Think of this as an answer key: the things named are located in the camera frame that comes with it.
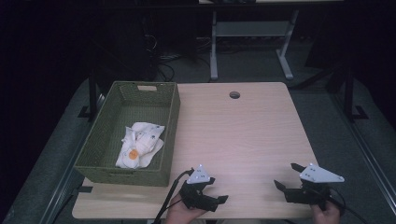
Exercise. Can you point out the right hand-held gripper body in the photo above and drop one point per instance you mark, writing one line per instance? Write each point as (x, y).
(314, 186)

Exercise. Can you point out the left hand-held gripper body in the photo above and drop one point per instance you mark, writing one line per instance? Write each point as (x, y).
(196, 194)

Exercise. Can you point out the white patterned cloth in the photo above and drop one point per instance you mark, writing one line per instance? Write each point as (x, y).
(146, 141)

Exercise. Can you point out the green woven basket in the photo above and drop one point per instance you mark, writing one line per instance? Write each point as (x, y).
(106, 155)

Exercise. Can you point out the person's left hand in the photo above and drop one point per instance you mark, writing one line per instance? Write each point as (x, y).
(180, 214)

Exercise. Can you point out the person's right hand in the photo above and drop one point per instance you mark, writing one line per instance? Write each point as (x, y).
(325, 215)

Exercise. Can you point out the black metal stand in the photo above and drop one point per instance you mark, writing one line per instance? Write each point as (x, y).
(349, 93)
(92, 93)

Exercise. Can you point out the black tape strip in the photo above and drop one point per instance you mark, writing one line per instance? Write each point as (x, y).
(84, 189)

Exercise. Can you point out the white metal desk frame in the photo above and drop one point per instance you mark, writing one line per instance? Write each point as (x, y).
(252, 28)

